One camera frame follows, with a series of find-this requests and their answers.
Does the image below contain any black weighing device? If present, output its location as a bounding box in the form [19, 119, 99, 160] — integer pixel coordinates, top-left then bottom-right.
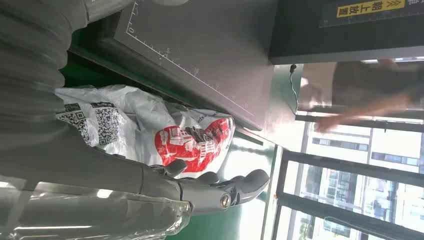
[69, 0, 424, 133]

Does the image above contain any green conveyor belt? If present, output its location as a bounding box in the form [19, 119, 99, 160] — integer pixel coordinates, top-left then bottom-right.
[59, 29, 279, 240]

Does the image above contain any person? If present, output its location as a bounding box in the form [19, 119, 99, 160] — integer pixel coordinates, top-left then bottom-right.
[312, 58, 424, 133]

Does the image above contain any yellow label sticker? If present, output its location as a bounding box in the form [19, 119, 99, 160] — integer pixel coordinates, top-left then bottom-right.
[336, 0, 407, 19]

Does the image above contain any thin black cable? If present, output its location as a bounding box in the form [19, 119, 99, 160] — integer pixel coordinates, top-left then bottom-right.
[289, 64, 300, 116]

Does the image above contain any dark window frame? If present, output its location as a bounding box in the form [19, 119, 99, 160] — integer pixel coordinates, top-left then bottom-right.
[271, 111, 424, 240]

